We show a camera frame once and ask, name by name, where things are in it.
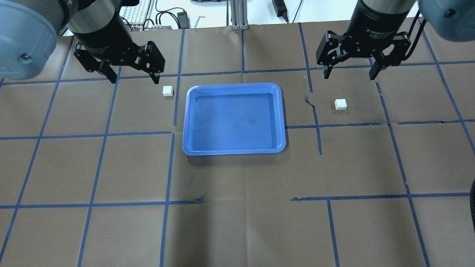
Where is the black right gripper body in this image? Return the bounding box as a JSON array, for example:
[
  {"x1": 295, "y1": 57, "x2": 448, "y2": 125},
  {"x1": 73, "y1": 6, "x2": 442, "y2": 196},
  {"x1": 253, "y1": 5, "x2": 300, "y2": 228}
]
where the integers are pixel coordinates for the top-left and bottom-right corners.
[{"x1": 316, "y1": 11, "x2": 411, "y2": 67}]

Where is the blue plastic tray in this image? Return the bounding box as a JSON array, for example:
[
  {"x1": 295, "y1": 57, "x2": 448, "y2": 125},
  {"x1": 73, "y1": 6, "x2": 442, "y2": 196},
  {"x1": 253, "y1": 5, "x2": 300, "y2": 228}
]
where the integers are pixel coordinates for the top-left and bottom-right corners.
[{"x1": 183, "y1": 83, "x2": 286, "y2": 156}]

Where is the brown paper table cover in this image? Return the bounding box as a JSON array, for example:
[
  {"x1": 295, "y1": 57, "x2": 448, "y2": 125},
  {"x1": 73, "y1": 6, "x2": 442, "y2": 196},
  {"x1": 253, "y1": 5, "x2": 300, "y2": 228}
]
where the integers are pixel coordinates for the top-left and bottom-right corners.
[{"x1": 1, "y1": 21, "x2": 474, "y2": 267}]

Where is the aluminium frame post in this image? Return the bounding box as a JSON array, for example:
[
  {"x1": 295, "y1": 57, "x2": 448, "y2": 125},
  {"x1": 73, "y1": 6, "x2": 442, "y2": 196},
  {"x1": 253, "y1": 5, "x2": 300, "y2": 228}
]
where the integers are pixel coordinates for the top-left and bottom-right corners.
[{"x1": 229, "y1": 0, "x2": 249, "y2": 30}]

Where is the white block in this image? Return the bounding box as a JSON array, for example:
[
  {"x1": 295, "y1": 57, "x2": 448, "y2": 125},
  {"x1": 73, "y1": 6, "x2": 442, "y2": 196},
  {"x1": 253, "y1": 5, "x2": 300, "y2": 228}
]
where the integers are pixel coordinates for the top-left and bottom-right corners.
[
  {"x1": 334, "y1": 99, "x2": 348, "y2": 111},
  {"x1": 162, "y1": 86, "x2": 174, "y2": 98}
]

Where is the white keyboard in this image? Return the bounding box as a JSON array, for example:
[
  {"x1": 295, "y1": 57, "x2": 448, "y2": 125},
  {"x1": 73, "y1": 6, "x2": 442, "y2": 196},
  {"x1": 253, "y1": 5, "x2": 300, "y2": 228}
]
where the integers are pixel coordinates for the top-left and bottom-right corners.
[{"x1": 120, "y1": 0, "x2": 154, "y2": 27}]

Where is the black power adapter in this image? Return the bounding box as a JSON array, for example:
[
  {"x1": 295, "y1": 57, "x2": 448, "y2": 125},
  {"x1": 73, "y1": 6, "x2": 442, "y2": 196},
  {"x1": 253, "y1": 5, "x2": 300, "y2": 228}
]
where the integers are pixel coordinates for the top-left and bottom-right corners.
[
  {"x1": 271, "y1": 0, "x2": 288, "y2": 17},
  {"x1": 177, "y1": 11, "x2": 190, "y2": 29}
]

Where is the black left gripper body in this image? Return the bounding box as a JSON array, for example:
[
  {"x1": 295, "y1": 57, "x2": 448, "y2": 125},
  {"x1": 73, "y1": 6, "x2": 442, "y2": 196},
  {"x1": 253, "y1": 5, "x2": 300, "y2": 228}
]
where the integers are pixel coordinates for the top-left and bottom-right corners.
[{"x1": 73, "y1": 17, "x2": 165, "y2": 74}]

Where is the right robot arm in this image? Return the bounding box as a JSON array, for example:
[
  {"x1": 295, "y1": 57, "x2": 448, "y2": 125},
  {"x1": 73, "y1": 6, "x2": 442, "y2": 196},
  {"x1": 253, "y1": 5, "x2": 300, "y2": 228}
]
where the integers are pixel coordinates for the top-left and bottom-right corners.
[{"x1": 316, "y1": 0, "x2": 475, "y2": 80}]

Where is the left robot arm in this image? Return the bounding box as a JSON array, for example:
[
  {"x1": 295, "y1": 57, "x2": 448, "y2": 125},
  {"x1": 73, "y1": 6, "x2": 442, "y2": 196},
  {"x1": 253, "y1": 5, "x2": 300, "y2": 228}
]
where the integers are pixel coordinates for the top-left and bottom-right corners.
[{"x1": 0, "y1": 0, "x2": 165, "y2": 84}]

